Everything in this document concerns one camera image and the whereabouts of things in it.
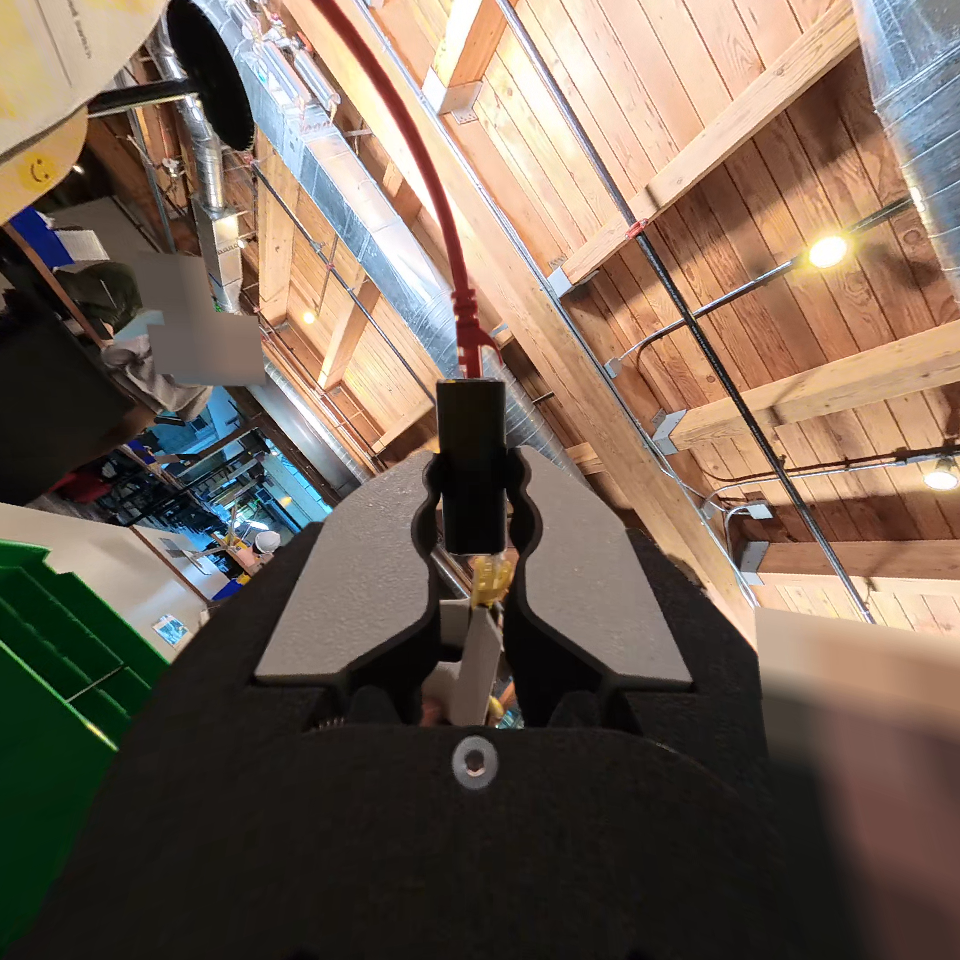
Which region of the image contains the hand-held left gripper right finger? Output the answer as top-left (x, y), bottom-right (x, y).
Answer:
top-left (504, 447), bottom-right (693, 691)

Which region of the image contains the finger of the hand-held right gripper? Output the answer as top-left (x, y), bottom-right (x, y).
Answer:
top-left (448, 604), bottom-right (504, 727)

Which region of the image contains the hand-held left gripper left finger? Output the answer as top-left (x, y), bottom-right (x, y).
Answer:
top-left (255, 450), bottom-right (440, 687)

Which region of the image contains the yellow ethernet cable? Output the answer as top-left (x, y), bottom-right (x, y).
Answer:
top-left (469, 552), bottom-right (516, 726)

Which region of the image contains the black ethernet port box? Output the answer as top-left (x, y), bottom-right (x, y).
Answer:
top-left (434, 378), bottom-right (510, 557)

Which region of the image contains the green plastic bin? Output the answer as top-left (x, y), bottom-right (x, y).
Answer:
top-left (0, 540), bottom-right (171, 955)

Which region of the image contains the red ethernet cable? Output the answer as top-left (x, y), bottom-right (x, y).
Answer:
top-left (309, 0), bottom-right (501, 381)

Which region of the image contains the black ceiling pipe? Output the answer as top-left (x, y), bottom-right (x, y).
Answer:
top-left (636, 223), bottom-right (876, 625)

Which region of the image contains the blue storage bin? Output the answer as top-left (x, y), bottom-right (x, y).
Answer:
top-left (6, 205), bottom-right (78, 269)

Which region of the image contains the instruction sheet on board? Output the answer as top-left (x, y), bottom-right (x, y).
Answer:
top-left (0, 111), bottom-right (93, 228)

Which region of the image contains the printed instruction poster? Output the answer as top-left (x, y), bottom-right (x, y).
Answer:
top-left (0, 0), bottom-right (171, 160)

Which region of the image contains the silver ventilation duct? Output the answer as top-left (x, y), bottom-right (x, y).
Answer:
top-left (231, 30), bottom-right (580, 483)
top-left (853, 0), bottom-right (960, 258)

